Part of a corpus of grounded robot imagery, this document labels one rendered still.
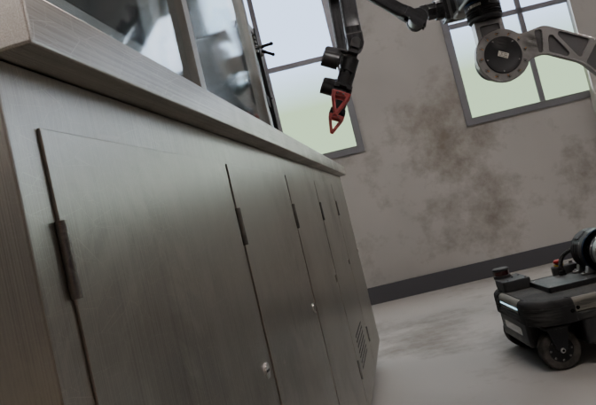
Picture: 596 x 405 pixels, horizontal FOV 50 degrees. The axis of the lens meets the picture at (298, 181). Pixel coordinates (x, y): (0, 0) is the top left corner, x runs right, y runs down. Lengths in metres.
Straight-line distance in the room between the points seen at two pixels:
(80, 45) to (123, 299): 0.20
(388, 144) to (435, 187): 0.45
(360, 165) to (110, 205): 4.11
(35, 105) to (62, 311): 0.15
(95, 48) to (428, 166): 4.22
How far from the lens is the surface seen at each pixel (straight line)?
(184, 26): 1.10
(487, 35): 2.54
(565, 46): 2.61
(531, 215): 4.84
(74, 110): 0.54
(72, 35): 0.51
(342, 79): 2.23
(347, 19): 2.28
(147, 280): 0.58
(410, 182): 4.64
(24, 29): 0.45
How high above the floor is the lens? 0.71
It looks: 3 degrees up
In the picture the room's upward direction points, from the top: 13 degrees counter-clockwise
